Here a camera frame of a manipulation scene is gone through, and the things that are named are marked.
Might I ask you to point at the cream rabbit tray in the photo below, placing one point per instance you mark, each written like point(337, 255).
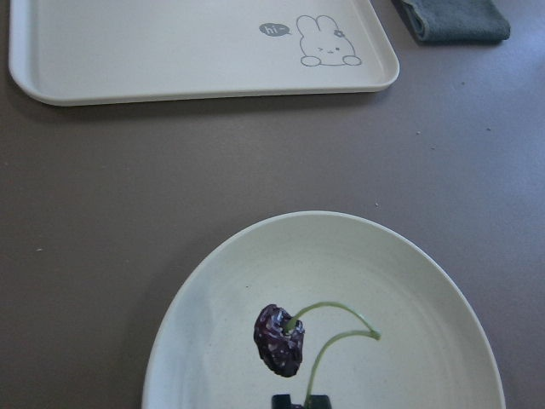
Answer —
point(73, 53)

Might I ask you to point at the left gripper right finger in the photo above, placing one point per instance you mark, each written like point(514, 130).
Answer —
point(317, 402)

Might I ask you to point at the dark red cherry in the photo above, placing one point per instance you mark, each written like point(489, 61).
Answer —
point(279, 338)

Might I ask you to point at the white round plate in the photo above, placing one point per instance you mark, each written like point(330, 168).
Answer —
point(386, 327)

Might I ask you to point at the grey folded cloth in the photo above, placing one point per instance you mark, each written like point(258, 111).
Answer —
point(455, 21)

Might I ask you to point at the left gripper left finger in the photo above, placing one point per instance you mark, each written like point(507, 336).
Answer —
point(281, 402)

